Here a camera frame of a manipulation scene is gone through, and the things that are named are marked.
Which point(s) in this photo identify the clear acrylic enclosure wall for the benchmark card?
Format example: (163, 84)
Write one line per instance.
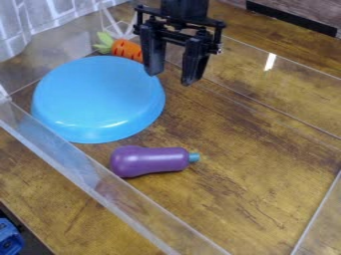
(261, 118)

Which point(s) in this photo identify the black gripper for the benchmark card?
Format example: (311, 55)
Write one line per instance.
(176, 23)

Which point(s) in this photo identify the purple toy eggplant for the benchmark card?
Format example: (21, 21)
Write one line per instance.
(133, 161)

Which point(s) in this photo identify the blue upturned bowl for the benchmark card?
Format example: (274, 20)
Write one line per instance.
(98, 99)

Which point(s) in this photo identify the blue object at corner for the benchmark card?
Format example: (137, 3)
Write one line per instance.
(11, 239)

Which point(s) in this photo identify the orange toy carrot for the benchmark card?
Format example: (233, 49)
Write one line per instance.
(120, 47)

